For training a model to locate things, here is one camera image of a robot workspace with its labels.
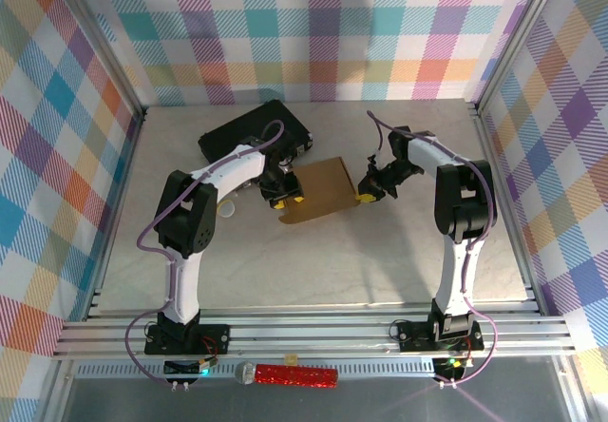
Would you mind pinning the brown cardboard paper box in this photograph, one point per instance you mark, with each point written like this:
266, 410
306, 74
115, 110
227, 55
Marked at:
323, 184

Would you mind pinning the aluminium rail frame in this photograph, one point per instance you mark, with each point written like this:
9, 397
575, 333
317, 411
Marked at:
309, 334

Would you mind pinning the yellow power connector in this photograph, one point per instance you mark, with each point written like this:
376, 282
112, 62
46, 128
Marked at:
209, 360

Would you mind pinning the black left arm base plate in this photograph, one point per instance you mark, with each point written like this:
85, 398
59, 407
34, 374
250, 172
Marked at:
211, 329

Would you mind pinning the black case with chrome latches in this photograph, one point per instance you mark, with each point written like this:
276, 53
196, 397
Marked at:
237, 129

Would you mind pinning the aluminium corner post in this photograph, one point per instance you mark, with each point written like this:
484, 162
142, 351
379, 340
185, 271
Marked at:
102, 37
515, 37

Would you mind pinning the black left control board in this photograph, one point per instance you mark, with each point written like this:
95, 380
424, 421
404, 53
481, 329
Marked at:
183, 369

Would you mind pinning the black right control board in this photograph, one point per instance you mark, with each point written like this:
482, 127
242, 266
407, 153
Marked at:
449, 370

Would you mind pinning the red glitter microphone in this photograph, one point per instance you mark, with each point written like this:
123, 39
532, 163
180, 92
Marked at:
294, 375

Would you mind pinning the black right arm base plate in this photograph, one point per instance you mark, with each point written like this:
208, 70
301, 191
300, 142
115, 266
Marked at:
413, 336

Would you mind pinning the small beige tag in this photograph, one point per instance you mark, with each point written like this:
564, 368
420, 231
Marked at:
290, 358

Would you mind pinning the pink cup with cream rim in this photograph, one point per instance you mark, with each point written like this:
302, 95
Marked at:
228, 209

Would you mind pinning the perforated metal strip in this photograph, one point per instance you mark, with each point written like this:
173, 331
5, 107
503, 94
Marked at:
370, 370

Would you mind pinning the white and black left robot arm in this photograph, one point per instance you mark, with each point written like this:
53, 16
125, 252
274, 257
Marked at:
233, 170

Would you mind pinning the black control board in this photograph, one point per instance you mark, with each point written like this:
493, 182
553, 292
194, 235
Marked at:
449, 370
183, 369

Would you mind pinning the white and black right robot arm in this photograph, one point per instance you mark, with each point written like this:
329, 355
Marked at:
461, 194

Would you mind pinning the aluminium side rail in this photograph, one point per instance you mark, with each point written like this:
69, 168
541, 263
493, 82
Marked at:
488, 146
127, 165

